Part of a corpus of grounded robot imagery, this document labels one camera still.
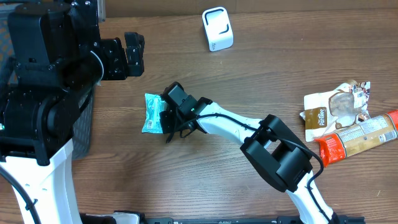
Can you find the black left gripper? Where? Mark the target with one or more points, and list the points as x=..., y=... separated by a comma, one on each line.
x=116, y=59

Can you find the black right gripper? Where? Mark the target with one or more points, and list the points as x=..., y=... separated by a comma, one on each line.
x=168, y=116

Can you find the teal snack bar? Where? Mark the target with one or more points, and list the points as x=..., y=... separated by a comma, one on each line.
x=154, y=106

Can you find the clear brown snack bag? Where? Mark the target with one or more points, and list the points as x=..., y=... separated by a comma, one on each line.
x=329, y=111

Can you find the orange pasta package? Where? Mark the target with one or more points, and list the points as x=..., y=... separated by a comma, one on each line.
x=358, y=138

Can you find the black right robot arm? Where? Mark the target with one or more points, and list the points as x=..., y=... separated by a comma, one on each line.
x=274, y=151

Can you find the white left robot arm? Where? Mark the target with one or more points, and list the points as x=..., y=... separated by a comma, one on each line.
x=47, y=85

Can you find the white barcode scanner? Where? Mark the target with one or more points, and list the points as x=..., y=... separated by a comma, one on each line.
x=218, y=30

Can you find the grey plastic basket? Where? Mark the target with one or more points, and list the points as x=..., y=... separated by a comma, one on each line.
x=82, y=127

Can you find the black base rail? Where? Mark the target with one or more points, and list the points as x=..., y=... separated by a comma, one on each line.
x=217, y=221

